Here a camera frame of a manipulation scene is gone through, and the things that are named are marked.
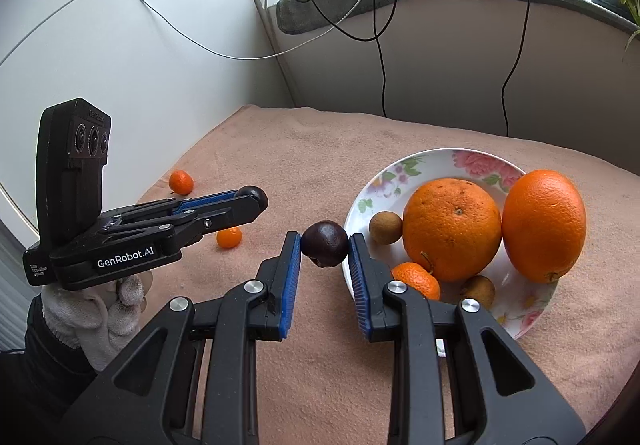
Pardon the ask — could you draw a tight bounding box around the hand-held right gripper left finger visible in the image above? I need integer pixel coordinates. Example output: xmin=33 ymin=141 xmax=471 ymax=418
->
xmin=60 ymin=231 xmax=303 ymax=445

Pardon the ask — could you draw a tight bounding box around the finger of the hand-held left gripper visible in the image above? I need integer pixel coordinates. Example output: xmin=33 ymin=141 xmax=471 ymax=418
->
xmin=115 ymin=195 xmax=269 ymax=251
xmin=102 ymin=190 xmax=242 ymax=226

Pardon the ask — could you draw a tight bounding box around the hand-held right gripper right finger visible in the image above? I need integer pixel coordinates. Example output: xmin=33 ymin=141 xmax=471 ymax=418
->
xmin=348 ymin=233 xmax=586 ymax=445

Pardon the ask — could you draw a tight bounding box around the dark purple plum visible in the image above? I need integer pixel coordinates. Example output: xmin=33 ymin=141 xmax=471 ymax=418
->
xmin=239 ymin=185 xmax=269 ymax=216
xmin=301 ymin=221 xmax=349 ymax=269

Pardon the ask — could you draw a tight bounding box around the stemmed mandarin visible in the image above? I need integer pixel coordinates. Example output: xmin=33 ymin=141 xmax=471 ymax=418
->
xmin=391 ymin=261 xmax=442 ymax=302

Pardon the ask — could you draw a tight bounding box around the brown longan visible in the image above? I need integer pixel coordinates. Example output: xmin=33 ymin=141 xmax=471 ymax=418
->
xmin=369 ymin=211 xmax=404 ymax=246
xmin=460 ymin=275 xmax=497 ymax=311

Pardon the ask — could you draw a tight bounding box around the rough-skinned orange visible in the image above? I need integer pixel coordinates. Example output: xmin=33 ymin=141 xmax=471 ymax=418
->
xmin=402 ymin=178 xmax=502 ymax=282

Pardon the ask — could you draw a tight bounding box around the floral white plate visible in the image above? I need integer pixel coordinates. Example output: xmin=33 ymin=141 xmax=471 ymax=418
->
xmin=344 ymin=148 xmax=558 ymax=341

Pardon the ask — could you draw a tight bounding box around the large smooth orange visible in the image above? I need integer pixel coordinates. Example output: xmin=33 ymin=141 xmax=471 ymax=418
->
xmin=501 ymin=169 xmax=587 ymax=283

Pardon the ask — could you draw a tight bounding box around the person's left forearm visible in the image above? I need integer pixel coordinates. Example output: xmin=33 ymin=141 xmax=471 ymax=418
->
xmin=0 ymin=295 xmax=101 ymax=445

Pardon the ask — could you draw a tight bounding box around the person's left hand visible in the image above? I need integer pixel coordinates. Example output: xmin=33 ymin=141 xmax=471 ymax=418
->
xmin=40 ymin=272 xmax=153 ymax=373

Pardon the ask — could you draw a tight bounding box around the orange kumquat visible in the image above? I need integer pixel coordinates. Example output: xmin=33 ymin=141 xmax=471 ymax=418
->
xmin=216 ymin=227 xmax=243 ymax=249

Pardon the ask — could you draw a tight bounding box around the small mandarin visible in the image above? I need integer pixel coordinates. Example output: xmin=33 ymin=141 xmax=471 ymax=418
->
xmin=168 ymin=170 xmax=195 ymax=196

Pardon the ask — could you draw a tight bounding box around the pink blanket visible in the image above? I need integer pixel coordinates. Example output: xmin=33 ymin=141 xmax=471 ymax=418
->
xmin=95 ymin=105 xmax=640 ymax=445

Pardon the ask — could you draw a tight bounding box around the grey windowsill mat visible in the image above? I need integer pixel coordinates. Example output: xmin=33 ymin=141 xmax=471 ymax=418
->
xmin=276 ymin=0 xmax=640 ymax=38

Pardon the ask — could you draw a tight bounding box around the black cable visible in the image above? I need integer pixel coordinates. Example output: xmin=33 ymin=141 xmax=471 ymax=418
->
xmin=501 ymin=0 xmax=532 ymax=138
xmin=290 ymin=0 xmax=421 ymax=118

